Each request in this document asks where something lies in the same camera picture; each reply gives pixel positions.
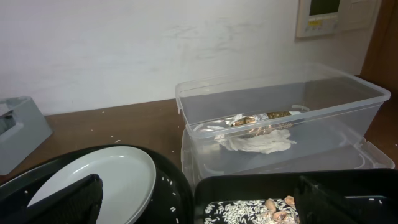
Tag rice and peanut shell waste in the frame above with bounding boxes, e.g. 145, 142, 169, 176
203, 195, 300, 224

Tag white tissue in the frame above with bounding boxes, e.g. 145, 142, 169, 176
215, 129, 297, 154

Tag clear plastic bin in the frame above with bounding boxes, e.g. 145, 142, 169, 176
175, 64, 391, 175

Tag gold foil snack wrapper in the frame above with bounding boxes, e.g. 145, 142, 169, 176
230, 111, 295, 138

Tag round black serving tray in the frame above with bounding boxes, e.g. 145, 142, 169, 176
1, 145, 194, 223

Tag grey round plate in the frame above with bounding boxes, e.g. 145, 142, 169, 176
28, 146, 156, 224

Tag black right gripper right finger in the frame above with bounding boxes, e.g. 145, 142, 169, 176
294, 176, 397, 224

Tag black rectangular waste tray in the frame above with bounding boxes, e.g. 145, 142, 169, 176
193, 169, 397, 223

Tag beige wall control panel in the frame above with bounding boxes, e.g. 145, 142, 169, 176
295, 0, 379, 38

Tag grey plastic dishwasher rack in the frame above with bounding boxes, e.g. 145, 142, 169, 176
1, 96, 53, 175

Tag clear plastic bin lid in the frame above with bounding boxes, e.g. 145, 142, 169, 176
181, 131, 395, 189

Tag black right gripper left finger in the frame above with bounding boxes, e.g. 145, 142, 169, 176
1, 174, 103, 224

